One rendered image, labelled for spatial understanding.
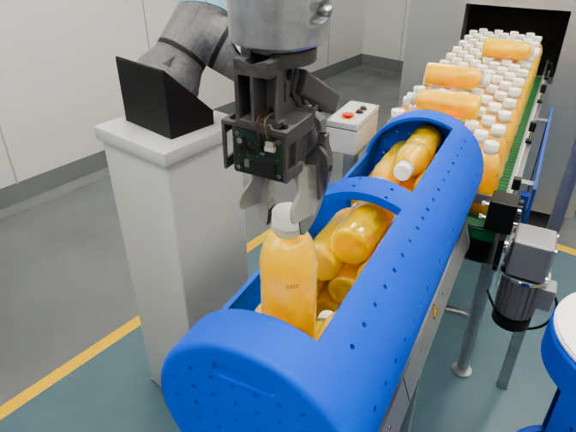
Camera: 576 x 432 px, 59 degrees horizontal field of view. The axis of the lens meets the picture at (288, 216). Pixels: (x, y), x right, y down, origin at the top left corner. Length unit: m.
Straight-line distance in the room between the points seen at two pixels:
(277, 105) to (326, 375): 0.31
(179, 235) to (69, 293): 1.34
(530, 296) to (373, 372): 1.04
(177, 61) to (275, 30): 1.04
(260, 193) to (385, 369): 0.28
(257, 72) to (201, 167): 1.06
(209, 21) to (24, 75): 2.15
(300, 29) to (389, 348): 0.43
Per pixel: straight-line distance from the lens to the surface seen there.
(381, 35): 6.17
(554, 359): 1.01
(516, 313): 1.69
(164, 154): 1.37
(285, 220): 0.57
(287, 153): 0.46
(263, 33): 0.45
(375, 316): 0.69
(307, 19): 0.45
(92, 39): 3.71
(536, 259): 1.57
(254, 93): 0.46
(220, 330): 0.62
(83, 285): 2.81
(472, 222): 1.51
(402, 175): 1.12
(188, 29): 1.50
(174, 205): 1.47
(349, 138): 1.56
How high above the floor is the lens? 1.66
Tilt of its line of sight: 32 degrees down
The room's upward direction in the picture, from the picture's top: straight up
